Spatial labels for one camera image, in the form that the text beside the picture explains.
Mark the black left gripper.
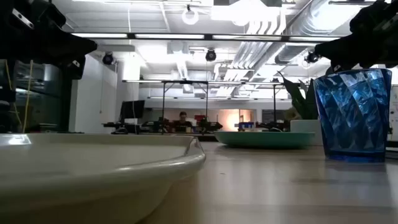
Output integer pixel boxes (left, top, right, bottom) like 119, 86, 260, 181
0, 0, 98, 80

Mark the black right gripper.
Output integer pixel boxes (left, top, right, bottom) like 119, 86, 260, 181
314, 0, 398, 73

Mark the blue faceted plastic cup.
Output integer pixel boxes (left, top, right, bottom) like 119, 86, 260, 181
313, 68, 393, 164

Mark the teal plate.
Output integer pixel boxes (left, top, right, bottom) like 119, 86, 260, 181
213, 130, 316, 149

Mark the beige plastic tray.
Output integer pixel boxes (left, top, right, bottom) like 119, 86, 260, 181
0, 133, 206, 224

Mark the dark glass cabinet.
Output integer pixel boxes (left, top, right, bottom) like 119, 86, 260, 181
0, 58, 73, 134

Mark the black monitor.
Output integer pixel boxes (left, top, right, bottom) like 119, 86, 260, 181
119, 100, 146, 121

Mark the green plant in white pot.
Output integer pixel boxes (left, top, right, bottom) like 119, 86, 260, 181
277, 70, 325, 146

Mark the blue box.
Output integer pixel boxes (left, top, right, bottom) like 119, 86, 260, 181
238, 121, 256, 132

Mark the person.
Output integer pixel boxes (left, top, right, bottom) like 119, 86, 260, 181
170, 111, 194, 134

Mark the black overhead light bar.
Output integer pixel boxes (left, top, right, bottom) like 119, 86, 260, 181
70, 32, 341, 43

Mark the yellow hanging cord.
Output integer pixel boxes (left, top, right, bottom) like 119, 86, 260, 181
22, 60, 34, 134

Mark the black metal frame stand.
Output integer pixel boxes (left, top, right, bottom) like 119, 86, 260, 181
245, 81, 293, 132
123, 79, 246, 135

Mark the white ring lamp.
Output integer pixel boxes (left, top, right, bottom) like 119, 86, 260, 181
181, 4, 200, 26

